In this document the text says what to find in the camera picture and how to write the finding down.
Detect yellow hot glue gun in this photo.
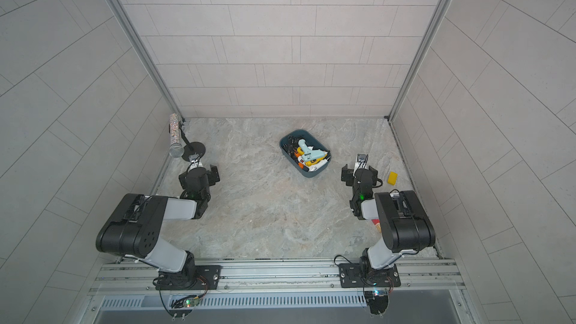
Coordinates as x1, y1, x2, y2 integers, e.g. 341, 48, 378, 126
299, 156, 322, 167

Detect white hot glue gun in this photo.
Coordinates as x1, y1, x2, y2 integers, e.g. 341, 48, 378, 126
308, 157, 329, 173

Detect mint green hot glue gun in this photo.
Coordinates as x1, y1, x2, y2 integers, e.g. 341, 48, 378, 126
298, 139, 328, 161

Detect teal plastic storage box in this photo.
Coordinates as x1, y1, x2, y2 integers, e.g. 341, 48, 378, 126
279, 130, 332, 178

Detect orange hot glue gun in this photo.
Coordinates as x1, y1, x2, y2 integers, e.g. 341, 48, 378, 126
292, 146, 307, 171

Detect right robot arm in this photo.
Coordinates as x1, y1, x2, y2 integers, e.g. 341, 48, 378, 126
341, 154, 436, 273

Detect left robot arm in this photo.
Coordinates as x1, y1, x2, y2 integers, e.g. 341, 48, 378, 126
95, 157, 220, 277

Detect red and yellow snack box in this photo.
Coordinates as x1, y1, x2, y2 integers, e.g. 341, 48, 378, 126
372, 219, 382, 233

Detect yellow sponge block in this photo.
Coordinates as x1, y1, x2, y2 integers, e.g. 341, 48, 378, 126
387, 171, 398, 186

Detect speckled roller on black stand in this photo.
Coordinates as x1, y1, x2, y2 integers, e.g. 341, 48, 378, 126
169, 113, 206, 162

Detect right circuit board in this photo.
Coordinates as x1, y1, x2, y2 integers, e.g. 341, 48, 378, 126
364, 290, 389, 316

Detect circuit board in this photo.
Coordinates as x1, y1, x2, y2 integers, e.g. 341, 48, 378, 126
364, 290, 389, 316
170, 295, 200, 321

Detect left circuit board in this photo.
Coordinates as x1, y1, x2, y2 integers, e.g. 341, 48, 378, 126
170, 295, 200, 321

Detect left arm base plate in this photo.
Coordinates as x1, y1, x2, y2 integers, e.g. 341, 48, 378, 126
153, 265, 222, 291

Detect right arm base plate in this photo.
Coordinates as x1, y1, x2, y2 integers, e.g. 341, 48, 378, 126
337, 262, 401, 289

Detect aluminium mounting rail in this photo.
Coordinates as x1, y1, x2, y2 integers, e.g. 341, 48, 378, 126
88, 257, 466, 296

